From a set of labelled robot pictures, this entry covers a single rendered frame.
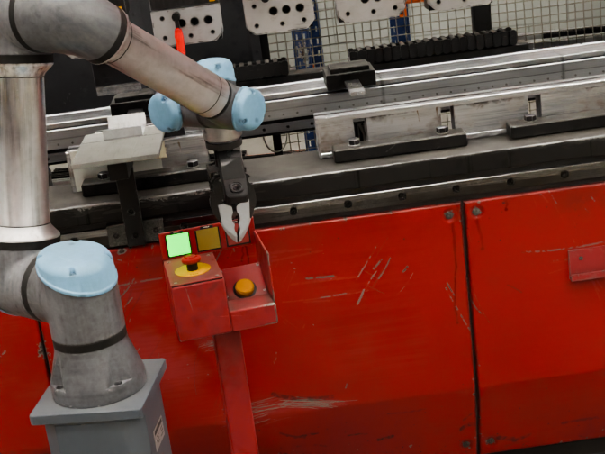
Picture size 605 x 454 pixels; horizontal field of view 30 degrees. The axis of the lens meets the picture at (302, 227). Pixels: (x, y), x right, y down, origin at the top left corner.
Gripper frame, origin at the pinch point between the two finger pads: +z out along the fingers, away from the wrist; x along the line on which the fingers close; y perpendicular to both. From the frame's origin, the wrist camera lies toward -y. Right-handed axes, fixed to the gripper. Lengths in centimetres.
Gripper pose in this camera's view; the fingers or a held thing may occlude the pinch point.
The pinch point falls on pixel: (238, 237)
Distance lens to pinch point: 223.8
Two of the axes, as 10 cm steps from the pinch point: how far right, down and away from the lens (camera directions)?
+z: 1.0, 9.1, 3.9
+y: -2.2, -3.6, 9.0
